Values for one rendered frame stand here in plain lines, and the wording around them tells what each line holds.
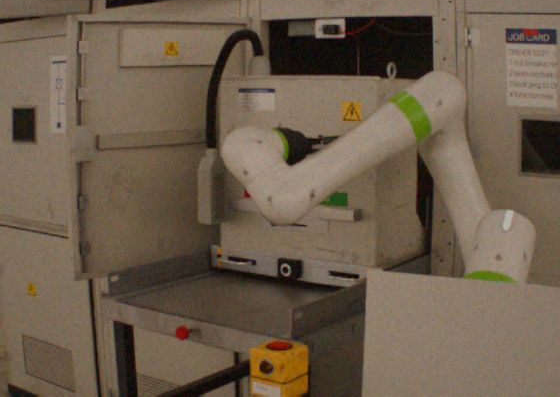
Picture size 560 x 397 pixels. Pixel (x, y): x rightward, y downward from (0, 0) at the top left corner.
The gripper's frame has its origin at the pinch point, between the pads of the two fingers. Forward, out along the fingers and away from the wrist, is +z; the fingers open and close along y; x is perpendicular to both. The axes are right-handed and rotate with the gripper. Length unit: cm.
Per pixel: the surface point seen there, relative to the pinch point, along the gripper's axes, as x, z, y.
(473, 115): 7.1, 27.7, 26.8
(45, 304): -73, 28, -152
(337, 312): -36.4, -20.0, 13.8
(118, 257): -34, -14, -63
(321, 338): -39, -32, 17
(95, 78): 17, -20, -65
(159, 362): -83, 28, -87
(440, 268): -35.2, 29.6, 17.1
